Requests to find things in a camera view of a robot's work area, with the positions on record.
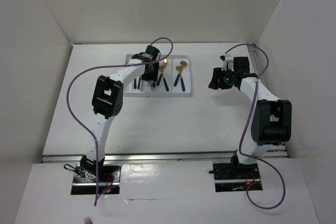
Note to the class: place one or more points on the gold fork green handle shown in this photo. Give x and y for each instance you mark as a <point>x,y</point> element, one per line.
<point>165,83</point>
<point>162,66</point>

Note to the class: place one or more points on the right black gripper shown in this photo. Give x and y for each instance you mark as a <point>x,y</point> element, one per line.
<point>218,74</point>

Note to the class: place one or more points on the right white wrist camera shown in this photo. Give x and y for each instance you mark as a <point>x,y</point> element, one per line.
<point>228,62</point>

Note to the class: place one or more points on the gold knife green handle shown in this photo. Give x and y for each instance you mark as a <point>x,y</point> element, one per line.
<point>135,83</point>
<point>139,83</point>

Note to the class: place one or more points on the fork tines at bottom edge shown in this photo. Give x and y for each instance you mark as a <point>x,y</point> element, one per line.
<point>88,220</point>

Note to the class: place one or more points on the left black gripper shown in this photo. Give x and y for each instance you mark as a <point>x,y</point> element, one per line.
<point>154,77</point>

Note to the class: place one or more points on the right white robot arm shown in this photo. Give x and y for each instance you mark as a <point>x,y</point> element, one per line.
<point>240,161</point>

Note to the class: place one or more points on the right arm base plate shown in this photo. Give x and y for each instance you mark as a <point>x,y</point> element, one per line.
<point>226,181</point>

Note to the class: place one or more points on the white divided cutlery tray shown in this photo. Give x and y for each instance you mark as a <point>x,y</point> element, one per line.
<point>170,74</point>

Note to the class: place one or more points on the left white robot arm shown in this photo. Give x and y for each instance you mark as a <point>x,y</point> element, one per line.
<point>107,102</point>

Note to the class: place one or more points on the gold spoon green handle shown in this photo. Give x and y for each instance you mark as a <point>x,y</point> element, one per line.
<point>179,69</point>
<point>183,65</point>

